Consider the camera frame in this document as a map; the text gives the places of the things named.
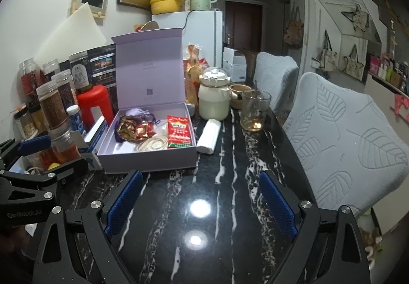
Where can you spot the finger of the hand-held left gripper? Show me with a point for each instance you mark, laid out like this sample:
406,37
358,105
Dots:
68,170
35,145

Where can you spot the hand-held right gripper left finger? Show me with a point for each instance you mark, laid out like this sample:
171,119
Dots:
123,204

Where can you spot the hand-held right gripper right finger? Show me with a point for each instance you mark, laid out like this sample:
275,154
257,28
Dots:
278,204

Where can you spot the olive green snack packet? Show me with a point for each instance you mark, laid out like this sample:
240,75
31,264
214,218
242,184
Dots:
127,129

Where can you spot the long red snack packet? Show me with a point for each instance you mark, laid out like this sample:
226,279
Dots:
177,132

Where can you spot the lavender gift box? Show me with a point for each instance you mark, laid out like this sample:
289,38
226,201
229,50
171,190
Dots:
150,57

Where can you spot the wide clear jar orange contents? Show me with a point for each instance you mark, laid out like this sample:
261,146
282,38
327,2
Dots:
65,150

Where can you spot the black-lidded jar of nuts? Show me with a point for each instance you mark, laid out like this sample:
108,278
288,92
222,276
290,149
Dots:
24,126

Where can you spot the small blue white carton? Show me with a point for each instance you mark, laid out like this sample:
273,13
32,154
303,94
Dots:
91,159

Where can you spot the gold jar with black lid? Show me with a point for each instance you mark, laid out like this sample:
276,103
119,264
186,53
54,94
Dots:
40,119

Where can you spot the tall jar of brown powder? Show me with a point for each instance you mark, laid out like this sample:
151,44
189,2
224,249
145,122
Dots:
52,108

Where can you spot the long blue white box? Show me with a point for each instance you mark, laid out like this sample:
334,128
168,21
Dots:
97,134

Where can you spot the blue tablet tube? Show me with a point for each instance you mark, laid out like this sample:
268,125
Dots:
76,121

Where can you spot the clear jar with brown label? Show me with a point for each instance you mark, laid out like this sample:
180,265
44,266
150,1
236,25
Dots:
67,89

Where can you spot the clear jar with red label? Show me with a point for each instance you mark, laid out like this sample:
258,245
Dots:
30,79

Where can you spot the red canister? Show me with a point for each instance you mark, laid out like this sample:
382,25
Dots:
92,98

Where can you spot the clear jar with black label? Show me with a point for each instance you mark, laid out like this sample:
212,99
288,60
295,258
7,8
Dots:
51,71

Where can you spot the black-lidded jar with green label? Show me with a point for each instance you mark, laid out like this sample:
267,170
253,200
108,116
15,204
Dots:
81,75

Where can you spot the glass cup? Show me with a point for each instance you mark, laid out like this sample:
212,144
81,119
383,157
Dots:
255,119

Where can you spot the white tissue pack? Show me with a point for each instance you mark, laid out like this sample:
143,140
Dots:
208,137

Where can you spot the brown plush toy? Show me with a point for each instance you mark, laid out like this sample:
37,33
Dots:
370,239

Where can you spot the grey leaf-pattern chair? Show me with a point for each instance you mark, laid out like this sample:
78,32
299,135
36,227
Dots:
345,130
278,73

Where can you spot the black printed package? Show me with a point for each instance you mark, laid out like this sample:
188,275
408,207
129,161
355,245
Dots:
102,63

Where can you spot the metal straw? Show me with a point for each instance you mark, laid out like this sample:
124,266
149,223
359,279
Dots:
255,92

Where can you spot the cream ceramic pot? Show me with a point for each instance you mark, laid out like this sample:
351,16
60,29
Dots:
236,95

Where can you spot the white board sheet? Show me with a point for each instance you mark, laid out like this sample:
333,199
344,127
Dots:
73,35

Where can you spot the cream lidded jug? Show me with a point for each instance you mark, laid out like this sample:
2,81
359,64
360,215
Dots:
212,102

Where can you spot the white cardboard box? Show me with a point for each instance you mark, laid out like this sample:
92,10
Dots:
235,54
235,73

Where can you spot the orange snack bag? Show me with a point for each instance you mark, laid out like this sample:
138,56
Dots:
193,76

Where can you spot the cream tote bag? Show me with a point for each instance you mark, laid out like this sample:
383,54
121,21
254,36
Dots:
327,57
353,65

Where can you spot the pink bow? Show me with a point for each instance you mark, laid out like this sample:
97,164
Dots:
401,105

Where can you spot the brown woven item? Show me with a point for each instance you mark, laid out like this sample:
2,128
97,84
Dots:
148,26

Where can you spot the row of colourful boxes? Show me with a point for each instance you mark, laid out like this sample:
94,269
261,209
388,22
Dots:
383,70

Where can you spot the floral tote bag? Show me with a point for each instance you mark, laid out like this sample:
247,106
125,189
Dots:
293,31

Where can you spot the dark wooden door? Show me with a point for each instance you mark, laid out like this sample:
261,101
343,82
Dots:
242,25

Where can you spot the white fridge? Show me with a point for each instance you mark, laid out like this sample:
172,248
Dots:
198,31

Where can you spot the yellow pot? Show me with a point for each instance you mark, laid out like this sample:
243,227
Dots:
164,0

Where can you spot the white wall socket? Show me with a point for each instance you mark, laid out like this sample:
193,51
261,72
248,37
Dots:
315,63

